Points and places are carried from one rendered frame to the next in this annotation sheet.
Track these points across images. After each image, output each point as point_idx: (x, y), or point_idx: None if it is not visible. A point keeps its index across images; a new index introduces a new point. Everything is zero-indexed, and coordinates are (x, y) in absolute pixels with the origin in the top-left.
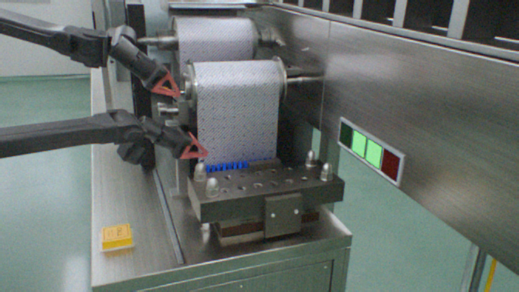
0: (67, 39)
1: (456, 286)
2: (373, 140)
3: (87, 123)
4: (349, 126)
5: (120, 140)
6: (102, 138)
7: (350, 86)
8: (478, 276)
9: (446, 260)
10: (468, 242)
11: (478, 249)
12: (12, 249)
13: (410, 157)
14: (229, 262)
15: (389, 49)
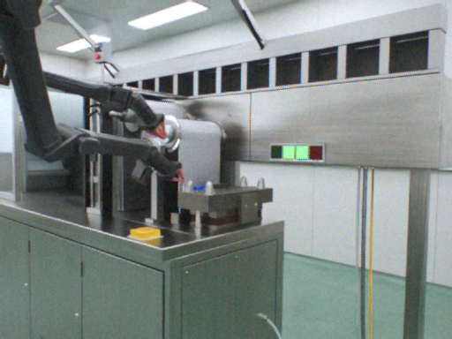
0: (108, 90)
1: (298, 311)
2: (300, 145)
3: (134, 140)
4: (278, 145)
5: (147, 158)
6: (141, 154)
7: (274, 123)
8: (365, 208)
9: (283, 300)
10: (290, 288)
11: (297, 290)
12: None
13: (328, 143)
14: (231, 235)
15: (302, 94)
